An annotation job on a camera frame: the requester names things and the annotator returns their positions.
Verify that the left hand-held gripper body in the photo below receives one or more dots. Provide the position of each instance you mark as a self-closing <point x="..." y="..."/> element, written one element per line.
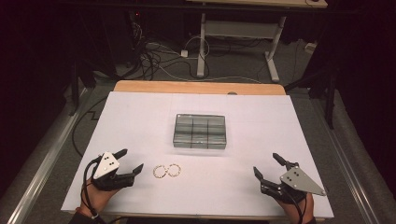
<point x="106" y="166"/>

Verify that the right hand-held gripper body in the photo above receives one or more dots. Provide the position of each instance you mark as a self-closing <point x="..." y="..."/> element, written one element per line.
<point x="299" y="182"/>

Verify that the small gold beaded hoop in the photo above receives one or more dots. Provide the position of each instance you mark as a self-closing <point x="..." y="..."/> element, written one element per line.
<point x="154" y="169"/>
<point x="179" y="169"/>

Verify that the clear plastic compartment box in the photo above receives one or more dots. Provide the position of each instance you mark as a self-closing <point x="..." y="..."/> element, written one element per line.
<point x="199" y="132"/>

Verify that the person's right hand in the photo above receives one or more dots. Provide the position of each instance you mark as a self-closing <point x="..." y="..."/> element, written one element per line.
<point x="295" y="211"/>

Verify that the person's left hand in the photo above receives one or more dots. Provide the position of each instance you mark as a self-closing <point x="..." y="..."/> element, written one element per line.
<point x="96" y="197"/>

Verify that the white table mat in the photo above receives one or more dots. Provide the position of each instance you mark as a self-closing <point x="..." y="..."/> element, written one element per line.
<point x="218" y="180"/>

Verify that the black metal stand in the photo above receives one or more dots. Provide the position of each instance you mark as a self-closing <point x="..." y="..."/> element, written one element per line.
<point x="74" y="87"/>
<point x="329" y="99"/>

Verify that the wooden table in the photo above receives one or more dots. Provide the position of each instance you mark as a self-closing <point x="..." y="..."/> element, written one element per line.
<point x="199" y="87"/>

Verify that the white power strip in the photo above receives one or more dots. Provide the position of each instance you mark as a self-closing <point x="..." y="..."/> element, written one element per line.
<point x="310" y="46"/>

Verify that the white power adapter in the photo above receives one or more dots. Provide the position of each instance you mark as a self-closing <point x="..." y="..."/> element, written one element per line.
<point x="184" y="53"/>

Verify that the white-framed desk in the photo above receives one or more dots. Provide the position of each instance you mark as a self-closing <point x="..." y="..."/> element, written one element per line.
<point x="239" y="29"/>

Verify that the aluminium floor rail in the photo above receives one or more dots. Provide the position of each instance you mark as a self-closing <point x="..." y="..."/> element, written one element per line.
<point x="49" y="155"/>
<point x="345" y="161"/>

